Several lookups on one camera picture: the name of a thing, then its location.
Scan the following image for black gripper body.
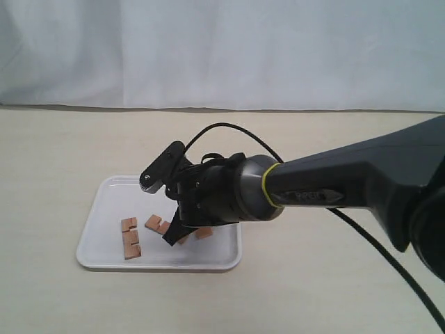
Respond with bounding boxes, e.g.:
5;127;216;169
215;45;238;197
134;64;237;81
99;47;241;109
166;153;250;228

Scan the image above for white backdrop curtain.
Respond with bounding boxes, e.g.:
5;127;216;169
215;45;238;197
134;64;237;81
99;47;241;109
1;1;444;111

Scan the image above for black camera cable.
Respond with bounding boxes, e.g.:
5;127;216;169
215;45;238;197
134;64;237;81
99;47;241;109
183;122;445;328

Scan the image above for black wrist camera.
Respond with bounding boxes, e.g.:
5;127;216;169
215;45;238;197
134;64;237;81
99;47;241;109
139;141;191;194

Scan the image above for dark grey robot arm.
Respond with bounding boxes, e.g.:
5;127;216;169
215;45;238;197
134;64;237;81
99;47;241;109
164;116;444;278

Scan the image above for notched wooden piece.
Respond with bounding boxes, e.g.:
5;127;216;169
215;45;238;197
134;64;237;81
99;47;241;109
145;214;170;235
121;217;142;260
177;227;213;245

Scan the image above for white rectangular plastic tray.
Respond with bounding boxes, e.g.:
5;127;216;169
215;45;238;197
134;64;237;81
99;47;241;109
76;175;242;272

